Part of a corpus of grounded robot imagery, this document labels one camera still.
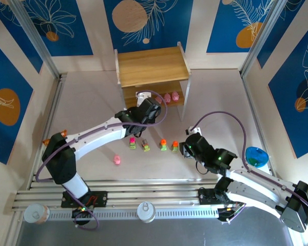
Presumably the wooden two-tier shelf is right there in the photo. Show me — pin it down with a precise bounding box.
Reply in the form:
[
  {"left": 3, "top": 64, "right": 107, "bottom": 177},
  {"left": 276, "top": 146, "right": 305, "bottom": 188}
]
[{"left": 113, "top": 42, "right": 193, "bottom": 122}]

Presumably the blue plastic bowl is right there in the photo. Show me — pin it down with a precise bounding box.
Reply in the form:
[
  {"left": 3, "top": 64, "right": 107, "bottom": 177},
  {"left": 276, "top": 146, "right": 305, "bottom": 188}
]
[{"left": 245, "top": 146, "right": 270, "bottom": 169}]

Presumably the silver tin can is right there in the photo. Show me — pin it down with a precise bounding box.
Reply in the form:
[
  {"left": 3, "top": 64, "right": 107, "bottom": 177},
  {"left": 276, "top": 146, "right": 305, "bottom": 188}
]
[{"left": 137, "top": 201, "right": 157, "bottom": 223}]

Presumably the tin can pink label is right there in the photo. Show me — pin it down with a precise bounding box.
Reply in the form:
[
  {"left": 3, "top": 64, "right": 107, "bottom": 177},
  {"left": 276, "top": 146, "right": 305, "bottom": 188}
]
[{"left": 24, "top": 203, "right": 51, "bottom": 225}]

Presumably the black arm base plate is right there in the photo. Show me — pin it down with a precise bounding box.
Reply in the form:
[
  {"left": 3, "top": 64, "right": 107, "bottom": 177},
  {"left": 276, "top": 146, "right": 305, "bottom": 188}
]
[
  {"left": 198, "top": 188, "right": 245, "bottom": 206},
  {"left": 61, "top": 191, "right": 108, "bottom": 209}
]

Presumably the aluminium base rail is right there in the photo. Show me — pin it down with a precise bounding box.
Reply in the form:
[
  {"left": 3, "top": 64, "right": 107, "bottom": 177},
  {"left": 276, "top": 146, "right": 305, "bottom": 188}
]
[{"left": 10, "top": 179, "right": 295, "bottom": 213}]

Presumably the grey slotted cable duct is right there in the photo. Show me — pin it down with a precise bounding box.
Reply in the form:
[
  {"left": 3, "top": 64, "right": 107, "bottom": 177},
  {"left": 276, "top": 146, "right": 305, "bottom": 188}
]
[{"left": 48, "top": 207, "right": 219, "bottom": 220}]

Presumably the aluminium table edge rail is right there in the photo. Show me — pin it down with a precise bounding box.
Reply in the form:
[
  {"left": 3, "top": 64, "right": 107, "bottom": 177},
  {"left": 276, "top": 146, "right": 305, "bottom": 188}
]
[
  {"left": 240, "top": 73, "right": 275, "bottom": 180},
  {"left": 28, "top": 74, "right": 67, "bottom": 185}
]

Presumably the black controller board with wires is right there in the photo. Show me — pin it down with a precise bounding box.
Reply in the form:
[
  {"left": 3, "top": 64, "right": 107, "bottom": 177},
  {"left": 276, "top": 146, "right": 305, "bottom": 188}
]
[
  {"left": 217, "top": 202, "right": 247, "bottom": 223},
  {"left": 71, "top": 207, "right": 94, "bottom": 227}
]

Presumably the short aluminium frame post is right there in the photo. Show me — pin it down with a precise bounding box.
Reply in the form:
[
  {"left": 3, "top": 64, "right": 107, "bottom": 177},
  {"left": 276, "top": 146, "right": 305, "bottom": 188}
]
[
  {"left": 4, "top": 220, "right": 25, "bottom": 246},
  {"left": 295, "top": 230, "right": 307, "bottom": 246}
]

